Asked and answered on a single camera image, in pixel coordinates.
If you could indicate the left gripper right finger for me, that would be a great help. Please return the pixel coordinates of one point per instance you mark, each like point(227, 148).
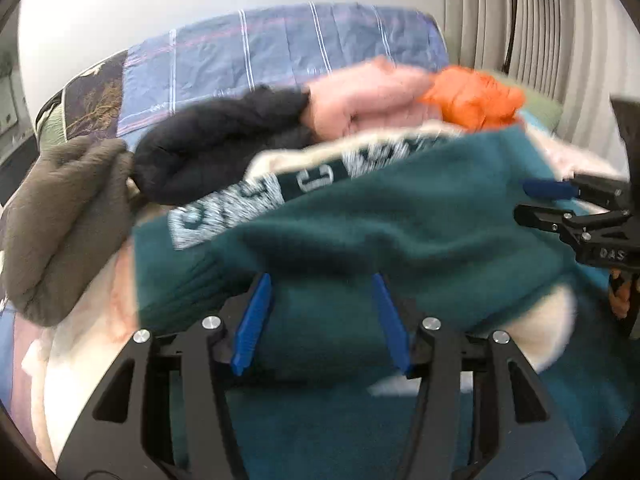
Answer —
point(482, 411)

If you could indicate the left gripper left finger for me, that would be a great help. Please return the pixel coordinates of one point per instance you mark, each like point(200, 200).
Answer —
point(160, 411)

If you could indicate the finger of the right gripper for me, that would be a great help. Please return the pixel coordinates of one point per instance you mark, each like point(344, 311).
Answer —
point(552, 220)
point(544, 189)

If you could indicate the dark green fleece sweatshirt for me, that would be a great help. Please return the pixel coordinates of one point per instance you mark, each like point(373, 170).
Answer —
point(322, 399)

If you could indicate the light green pillow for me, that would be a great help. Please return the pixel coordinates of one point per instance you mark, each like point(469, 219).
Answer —
point(538, 109)

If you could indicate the cream pink fleece blanket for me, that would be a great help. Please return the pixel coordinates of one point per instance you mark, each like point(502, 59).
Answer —
point(48, 374)

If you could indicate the orange puffer jacket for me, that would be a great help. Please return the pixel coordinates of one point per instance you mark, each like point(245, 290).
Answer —
point(474, 100)

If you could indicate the grey pleated curtain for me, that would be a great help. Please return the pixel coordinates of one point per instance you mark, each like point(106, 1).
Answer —
point(580, 53)

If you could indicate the pink quilted jacket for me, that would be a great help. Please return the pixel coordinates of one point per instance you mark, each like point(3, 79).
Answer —
point(373, 94)

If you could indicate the olive brown fleece garment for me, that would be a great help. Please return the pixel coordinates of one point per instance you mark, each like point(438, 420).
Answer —
point(63, 224)

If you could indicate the black puffer jacket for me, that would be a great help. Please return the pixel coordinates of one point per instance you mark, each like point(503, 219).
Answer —
point(209, 145)

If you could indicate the blue plaid quilt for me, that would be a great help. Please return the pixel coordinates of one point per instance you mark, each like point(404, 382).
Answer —
point(284, 46)

